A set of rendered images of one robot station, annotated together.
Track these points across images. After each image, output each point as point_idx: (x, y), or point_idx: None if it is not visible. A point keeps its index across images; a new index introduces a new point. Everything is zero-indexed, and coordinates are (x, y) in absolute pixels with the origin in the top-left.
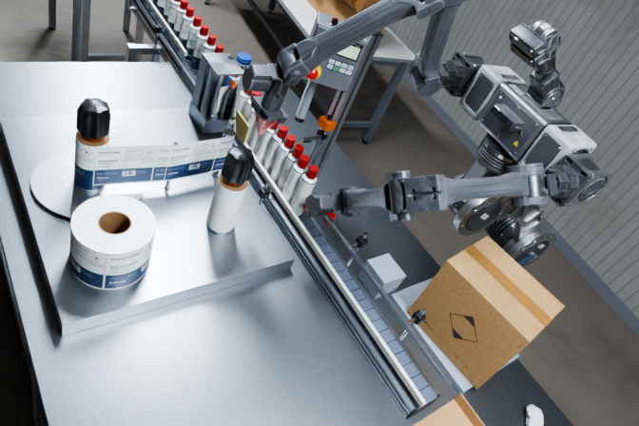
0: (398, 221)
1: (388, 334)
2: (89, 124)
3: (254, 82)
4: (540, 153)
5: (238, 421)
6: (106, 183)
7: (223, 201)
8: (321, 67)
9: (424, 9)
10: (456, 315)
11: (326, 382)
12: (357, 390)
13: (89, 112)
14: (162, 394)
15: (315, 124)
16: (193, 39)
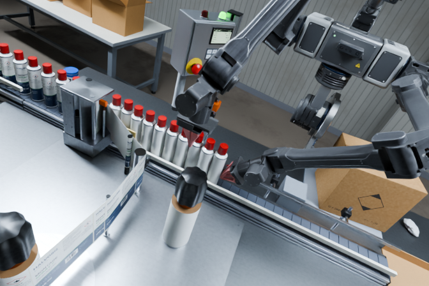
0: (256, 143)
1: (332, 235)
2: (9, 254)
3: (198, 105)
4: (383, 66)
5: None
6: (52, 283)
7: (188, 223)
8: (202, 59)
9: None
10: (364, 196)
11: None
12: None
13: (3, 243)
14: None
15: (157, 101)
16: (23, 73)
